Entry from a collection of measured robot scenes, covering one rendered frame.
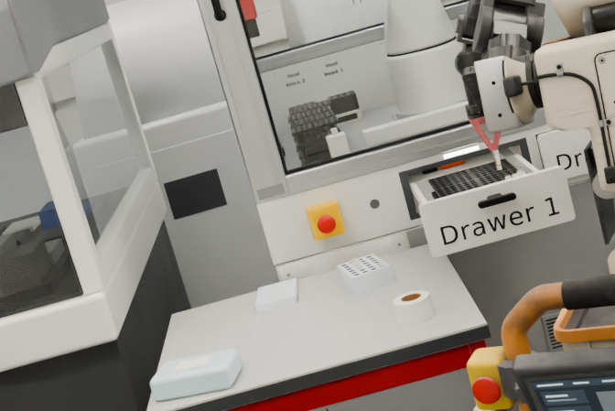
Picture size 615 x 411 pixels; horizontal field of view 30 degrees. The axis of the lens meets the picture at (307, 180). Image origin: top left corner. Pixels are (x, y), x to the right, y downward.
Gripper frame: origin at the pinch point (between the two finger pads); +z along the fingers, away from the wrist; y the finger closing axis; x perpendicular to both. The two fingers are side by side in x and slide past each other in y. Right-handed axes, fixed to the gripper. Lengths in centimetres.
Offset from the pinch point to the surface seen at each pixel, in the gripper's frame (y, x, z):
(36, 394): -1, -105, 28
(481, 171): -16.0, -2.2, 6.5
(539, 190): 9.5, 5.9, 9.6
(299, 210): -21.0, -43.0, 5.8
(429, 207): 11.1, -15.5, 7.4
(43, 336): 7, -98, 15
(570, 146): -23.1, 18.5, 6.5
